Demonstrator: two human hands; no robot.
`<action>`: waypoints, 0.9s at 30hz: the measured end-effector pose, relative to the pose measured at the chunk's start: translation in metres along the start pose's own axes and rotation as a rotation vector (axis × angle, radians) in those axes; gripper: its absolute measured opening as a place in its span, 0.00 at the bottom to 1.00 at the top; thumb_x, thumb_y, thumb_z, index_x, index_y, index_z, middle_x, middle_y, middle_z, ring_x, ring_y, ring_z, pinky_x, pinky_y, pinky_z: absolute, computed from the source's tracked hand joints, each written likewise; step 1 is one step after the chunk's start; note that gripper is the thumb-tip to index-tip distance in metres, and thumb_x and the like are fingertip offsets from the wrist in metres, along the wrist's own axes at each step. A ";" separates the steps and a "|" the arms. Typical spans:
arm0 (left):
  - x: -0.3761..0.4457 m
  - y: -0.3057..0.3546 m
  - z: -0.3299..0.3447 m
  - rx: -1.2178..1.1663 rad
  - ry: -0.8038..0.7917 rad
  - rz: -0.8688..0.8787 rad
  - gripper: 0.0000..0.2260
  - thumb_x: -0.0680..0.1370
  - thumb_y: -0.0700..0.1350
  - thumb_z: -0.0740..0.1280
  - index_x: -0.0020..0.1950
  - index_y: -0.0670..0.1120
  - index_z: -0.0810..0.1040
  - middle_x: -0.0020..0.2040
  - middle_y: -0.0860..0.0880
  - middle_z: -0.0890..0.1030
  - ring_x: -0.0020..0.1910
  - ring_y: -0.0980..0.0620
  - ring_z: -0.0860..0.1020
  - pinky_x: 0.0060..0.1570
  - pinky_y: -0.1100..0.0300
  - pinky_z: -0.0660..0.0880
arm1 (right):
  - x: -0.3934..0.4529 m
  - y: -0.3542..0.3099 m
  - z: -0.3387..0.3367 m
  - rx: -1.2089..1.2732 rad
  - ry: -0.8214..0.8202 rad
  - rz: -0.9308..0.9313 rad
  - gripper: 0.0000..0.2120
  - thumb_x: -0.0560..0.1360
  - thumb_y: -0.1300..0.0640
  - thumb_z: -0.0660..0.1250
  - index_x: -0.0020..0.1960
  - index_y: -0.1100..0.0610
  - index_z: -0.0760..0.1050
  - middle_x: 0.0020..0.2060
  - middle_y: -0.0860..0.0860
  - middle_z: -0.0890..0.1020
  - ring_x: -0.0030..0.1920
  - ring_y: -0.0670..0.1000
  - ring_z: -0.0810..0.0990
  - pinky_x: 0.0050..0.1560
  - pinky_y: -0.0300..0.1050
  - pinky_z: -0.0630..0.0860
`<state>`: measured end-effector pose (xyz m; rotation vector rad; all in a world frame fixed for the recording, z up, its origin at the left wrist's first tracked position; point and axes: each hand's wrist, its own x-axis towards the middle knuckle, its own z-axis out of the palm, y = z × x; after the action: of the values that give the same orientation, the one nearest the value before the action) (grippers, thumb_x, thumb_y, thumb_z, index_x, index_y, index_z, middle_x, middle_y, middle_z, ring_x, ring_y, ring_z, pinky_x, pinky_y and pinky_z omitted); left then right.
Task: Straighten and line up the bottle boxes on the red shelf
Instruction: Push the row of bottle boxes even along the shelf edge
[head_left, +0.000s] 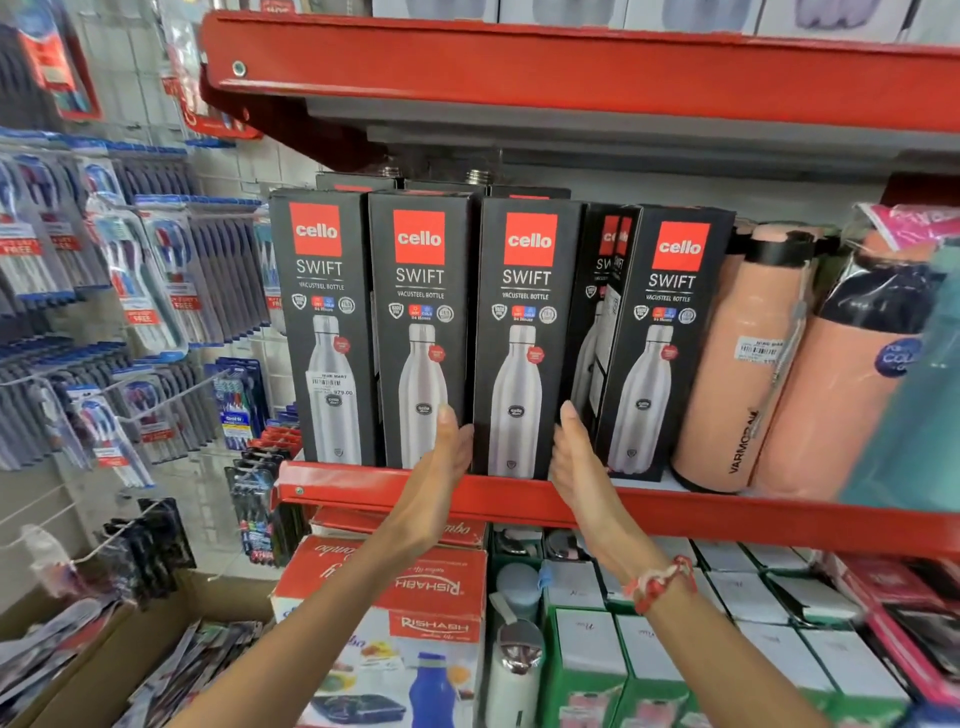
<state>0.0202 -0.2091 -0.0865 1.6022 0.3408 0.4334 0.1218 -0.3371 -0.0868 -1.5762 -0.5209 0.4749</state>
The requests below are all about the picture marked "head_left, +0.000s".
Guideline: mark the person's left hand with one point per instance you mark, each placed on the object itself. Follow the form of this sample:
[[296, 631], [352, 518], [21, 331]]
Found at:
[[427, 495]]

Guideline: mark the person's right hand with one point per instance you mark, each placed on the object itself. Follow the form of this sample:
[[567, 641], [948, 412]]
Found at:
[[592, 495]]

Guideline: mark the person's right thumb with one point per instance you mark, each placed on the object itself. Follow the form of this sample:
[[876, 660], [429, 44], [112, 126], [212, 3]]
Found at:
[[574, 431]]

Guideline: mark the person's left thumb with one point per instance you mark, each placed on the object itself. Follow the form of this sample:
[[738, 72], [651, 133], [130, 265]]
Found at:
[[448, 431]]

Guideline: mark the black steel bottle box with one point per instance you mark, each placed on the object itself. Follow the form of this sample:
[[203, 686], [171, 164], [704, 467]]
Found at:
[[525, 300]]

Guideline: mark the person's right forearm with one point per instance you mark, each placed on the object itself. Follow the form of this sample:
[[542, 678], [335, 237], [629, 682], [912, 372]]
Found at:
[[727, 660]]

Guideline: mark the person's left forearm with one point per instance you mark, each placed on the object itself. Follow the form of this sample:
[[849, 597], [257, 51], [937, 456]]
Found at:
[[300, 645]]

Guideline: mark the red white lunch box carton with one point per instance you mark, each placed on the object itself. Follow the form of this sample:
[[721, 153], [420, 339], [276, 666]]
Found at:
[[367, 521], [390, 637]]

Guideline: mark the clear container with blue lid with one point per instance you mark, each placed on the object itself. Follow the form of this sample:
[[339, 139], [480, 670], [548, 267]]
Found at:
[[519, 581]]

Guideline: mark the peach insulated bottle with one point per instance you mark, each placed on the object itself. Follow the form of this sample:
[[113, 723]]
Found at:
[[735, 390], [832, 405]]

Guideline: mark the red metal shelf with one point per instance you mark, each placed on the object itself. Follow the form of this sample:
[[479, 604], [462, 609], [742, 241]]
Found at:
[[570, 71], [750, 521]]

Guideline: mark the hanging black toothbrush packets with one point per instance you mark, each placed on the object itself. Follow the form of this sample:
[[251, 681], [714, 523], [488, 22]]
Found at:
[[259, 495]]

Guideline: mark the row of black bottle cartons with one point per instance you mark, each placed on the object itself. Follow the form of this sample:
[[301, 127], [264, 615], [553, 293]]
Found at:
[[322, 262]]

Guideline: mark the dark blue toothbrush pack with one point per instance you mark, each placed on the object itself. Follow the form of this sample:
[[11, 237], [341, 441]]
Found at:
[[238, 405]]

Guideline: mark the stack of green white boxes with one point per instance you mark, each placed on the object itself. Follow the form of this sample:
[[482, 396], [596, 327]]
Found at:
[[675, 652]]

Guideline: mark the white steel flask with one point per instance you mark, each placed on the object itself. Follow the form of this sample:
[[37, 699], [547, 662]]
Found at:
[[514, 667]]

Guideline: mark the hanging black razor packets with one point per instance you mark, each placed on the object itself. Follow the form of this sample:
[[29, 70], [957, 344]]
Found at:
[[154, 547]]

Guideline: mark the teal bottle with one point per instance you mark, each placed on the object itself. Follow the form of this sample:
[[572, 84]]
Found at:
[[915, 427]]

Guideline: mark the hanging blue toothbrush packets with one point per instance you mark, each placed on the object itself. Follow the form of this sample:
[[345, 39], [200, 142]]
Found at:
[[142, 277]]

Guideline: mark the pile of loose packets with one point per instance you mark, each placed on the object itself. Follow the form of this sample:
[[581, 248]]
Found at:
[[187, 667]]

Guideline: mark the brown cardboard box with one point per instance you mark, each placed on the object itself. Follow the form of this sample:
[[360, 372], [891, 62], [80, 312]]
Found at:
[[150, 630]]

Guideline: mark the pink black product boxes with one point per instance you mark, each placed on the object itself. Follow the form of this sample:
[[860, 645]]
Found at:
[[907, 615]]

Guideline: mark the pink plastic packet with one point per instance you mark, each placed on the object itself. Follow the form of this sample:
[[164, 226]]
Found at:
[[911, 221]]

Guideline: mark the clear plastic hanging packet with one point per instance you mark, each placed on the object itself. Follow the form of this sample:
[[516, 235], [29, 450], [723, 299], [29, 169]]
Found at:
[[46, 562]]

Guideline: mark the white product box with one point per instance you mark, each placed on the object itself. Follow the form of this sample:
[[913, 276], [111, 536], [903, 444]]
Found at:
[[435, 7], [937, 21], [832, 16]]

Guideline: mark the red hanging blister packet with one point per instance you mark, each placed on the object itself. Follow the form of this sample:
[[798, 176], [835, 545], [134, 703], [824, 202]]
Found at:
[[56, 60]]

